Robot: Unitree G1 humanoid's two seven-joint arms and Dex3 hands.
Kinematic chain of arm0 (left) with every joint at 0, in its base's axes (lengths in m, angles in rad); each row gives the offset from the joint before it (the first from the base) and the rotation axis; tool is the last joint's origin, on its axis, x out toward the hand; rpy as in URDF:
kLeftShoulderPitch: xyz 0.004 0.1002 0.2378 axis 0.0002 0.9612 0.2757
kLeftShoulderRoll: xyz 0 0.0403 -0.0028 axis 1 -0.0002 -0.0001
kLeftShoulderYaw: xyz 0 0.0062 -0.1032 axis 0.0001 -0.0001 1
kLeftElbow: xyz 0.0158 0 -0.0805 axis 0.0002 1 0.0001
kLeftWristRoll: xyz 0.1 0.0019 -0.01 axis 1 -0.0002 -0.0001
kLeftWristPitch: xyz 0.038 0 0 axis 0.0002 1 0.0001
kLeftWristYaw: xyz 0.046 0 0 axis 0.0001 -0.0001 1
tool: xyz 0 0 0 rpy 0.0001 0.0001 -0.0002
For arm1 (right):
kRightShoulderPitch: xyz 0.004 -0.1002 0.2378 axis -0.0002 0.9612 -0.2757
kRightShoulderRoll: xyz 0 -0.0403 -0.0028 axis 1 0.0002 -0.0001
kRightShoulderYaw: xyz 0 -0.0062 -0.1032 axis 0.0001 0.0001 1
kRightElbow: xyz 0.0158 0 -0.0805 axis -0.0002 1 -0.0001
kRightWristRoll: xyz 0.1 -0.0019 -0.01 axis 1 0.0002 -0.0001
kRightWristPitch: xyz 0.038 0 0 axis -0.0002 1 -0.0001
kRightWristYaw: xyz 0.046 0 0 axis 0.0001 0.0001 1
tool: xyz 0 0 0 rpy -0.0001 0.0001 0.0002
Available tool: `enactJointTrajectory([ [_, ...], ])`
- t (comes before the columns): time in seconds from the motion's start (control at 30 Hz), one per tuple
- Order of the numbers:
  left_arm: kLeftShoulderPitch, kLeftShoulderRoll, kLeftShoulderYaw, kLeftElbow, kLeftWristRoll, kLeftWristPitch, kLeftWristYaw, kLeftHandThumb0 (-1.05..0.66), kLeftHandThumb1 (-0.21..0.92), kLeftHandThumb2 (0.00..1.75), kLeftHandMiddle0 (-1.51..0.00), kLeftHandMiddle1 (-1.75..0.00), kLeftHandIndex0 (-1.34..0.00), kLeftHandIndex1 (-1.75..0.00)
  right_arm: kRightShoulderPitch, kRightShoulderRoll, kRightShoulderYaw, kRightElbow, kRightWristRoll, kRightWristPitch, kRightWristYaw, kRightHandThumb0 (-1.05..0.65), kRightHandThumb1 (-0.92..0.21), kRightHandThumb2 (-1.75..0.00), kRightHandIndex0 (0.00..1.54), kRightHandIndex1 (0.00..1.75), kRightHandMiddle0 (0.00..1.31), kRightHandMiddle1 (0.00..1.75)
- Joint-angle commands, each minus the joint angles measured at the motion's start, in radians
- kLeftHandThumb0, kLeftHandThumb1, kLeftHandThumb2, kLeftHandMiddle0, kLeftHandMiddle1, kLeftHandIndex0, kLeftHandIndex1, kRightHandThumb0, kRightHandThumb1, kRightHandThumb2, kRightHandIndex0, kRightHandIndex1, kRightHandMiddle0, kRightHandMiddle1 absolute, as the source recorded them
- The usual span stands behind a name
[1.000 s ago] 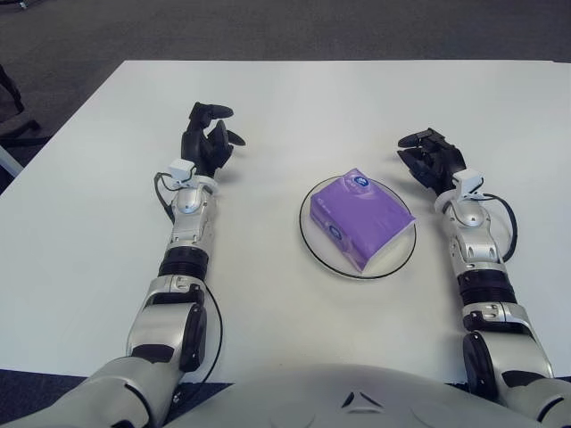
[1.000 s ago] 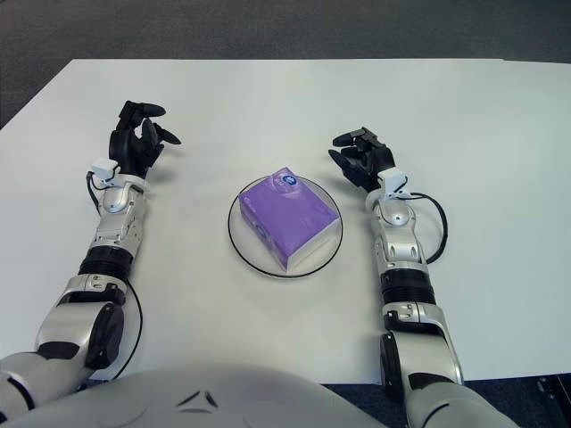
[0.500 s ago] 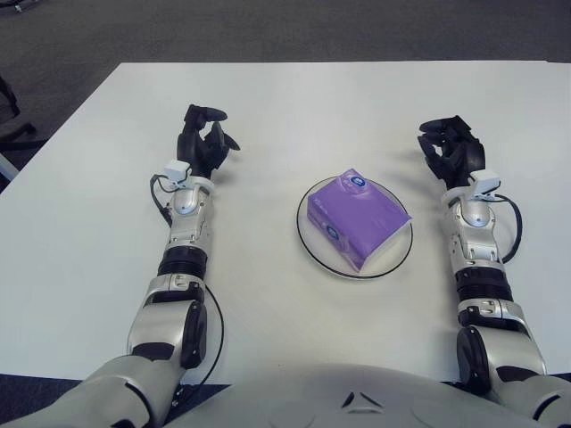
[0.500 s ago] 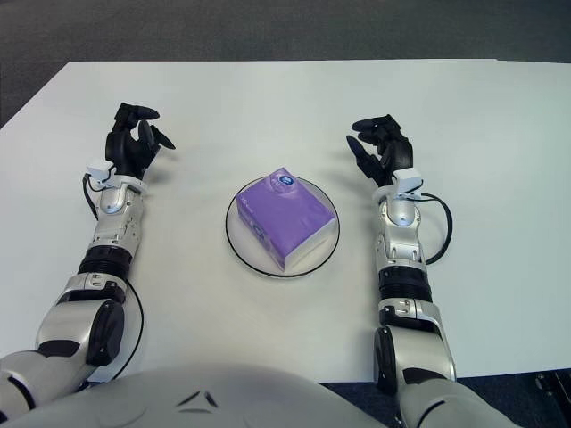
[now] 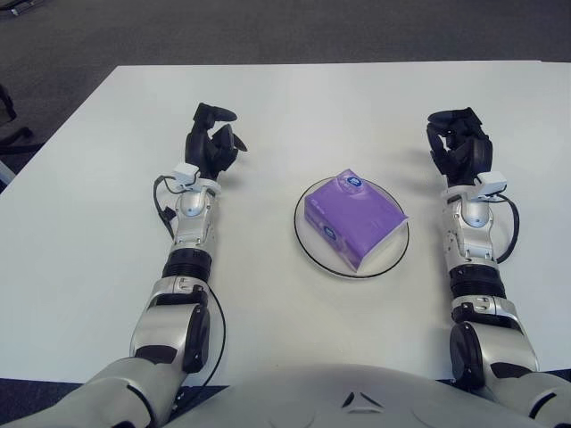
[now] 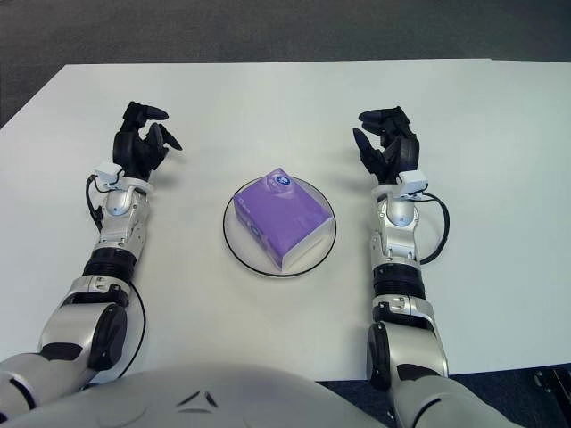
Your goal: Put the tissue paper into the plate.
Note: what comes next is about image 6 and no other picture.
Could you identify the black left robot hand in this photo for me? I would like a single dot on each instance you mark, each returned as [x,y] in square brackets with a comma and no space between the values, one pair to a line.
[134,151]

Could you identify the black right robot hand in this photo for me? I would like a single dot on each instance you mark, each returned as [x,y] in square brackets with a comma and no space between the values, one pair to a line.
[401,151]

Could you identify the purple tissue paper pack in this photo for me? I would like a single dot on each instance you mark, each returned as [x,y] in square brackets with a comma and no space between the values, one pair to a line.
[281,214]

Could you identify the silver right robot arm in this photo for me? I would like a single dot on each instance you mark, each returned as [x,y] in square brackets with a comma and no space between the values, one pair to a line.
[397,236]

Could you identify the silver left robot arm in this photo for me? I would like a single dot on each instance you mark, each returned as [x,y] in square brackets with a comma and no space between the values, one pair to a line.
[118,223]

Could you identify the white plate with black rim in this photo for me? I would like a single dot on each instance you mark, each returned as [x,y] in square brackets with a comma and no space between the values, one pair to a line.
[319,254]

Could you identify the grey robot torso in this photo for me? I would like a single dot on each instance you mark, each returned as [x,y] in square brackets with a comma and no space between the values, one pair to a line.
[201,401]

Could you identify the black metal floor object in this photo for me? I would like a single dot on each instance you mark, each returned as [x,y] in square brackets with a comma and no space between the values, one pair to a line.
[553,381]

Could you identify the white right wrist mount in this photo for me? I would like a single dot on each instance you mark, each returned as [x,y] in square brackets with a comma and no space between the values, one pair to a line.
[412,183]

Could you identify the white wrist mount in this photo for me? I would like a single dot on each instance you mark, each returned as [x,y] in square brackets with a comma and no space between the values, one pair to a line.
[107,174]
[412,183]

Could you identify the white left wrist mount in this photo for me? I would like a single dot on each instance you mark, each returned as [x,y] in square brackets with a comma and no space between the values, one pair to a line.
[107,174]

